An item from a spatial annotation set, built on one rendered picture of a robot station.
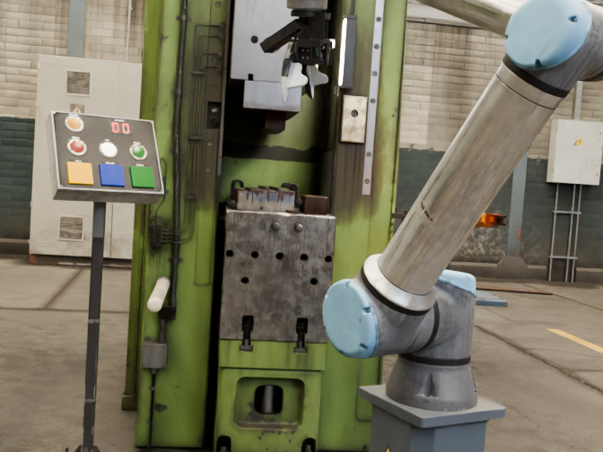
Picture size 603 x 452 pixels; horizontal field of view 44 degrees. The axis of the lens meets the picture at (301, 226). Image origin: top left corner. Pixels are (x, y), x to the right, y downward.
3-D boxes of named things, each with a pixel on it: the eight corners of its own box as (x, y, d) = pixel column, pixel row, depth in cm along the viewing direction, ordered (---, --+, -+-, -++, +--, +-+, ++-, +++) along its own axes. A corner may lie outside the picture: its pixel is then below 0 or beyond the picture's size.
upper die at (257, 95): (300, 111, 263) (301, 84, 263) (242, 107, 261) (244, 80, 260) (287, 120, 305) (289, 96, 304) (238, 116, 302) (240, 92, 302)
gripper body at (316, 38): (318, 67, 164) (320, 10, 161) (284, 65, 168) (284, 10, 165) (332, 66, 171) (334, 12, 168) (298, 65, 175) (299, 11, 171)
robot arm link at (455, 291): (486, 355, 156) (493, 271, 155) (431, 363, 145) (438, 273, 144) (431, 340, 168) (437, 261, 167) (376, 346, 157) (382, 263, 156)
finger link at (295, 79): (299, 96, 161) (310, 60, 164) (275, 95, 163) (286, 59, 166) (304, 104, 164) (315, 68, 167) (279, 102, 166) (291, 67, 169)
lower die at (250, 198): (293, 212, 265) (294, 188, 265) (236, 209, 263) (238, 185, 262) (282, 207, 307) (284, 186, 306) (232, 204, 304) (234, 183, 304)
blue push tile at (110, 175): (125, 185, 238) (123, 164, 240) (101, 184, 234) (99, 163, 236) (123, 188, 239) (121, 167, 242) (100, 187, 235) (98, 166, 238)
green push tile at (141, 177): (155, 187, 243) (152, 167, 246) (132, 185, 239) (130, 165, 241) (153, 189, 245) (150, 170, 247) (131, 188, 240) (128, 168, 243)
